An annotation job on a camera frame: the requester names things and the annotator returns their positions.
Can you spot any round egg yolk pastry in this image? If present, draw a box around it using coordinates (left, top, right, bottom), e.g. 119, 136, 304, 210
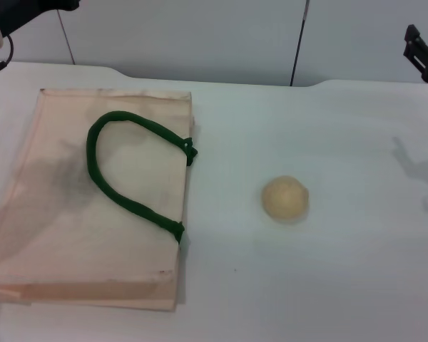
260, 175, 310, 225

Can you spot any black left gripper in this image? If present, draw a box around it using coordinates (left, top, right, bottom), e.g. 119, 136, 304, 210
0, 0, 81, 37

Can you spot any cream handbag with green handles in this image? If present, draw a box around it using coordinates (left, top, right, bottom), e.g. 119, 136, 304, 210
0, 88, 200, 313

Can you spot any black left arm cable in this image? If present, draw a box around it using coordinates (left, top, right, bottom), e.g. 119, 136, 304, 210
0, 34, 15, 80

